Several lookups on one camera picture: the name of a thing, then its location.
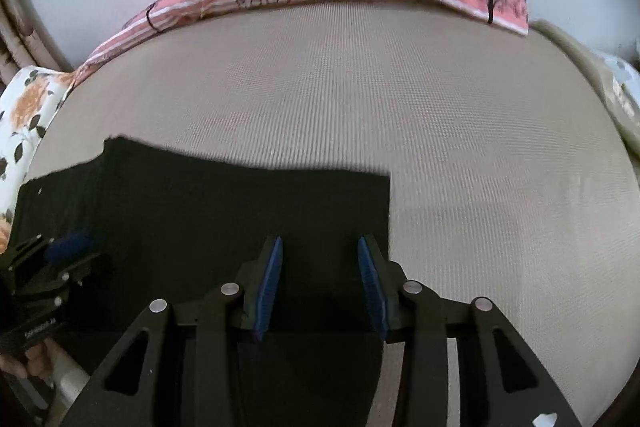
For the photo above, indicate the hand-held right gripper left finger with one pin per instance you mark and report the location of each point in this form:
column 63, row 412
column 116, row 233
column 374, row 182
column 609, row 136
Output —
column 269, row 287

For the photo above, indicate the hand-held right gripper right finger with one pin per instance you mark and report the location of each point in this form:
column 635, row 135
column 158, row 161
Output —
column 374, row 287

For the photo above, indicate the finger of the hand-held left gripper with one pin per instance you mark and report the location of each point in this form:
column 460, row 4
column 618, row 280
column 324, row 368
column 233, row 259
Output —
column 82, row 269
column 67, row 247

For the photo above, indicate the black pants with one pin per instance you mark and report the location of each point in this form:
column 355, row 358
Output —
column 225, row 217

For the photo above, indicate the person's left hand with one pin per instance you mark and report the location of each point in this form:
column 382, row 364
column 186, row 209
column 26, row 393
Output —
column 40, row 362

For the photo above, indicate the white floral pillow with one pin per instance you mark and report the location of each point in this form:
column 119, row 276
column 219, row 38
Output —
column 30, row 107

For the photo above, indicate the beige bed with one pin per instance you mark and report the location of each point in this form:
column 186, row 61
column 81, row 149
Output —
column 450, row 132

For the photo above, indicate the beige ribbed panel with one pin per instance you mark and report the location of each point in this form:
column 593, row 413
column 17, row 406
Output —
column 25, row 32

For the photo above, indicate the beige satin blanket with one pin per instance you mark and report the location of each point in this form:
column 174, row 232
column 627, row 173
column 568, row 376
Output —
column 590, row 72

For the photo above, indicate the white dotted cloth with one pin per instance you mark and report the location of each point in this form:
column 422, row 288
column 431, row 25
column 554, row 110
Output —
column 625, row 72

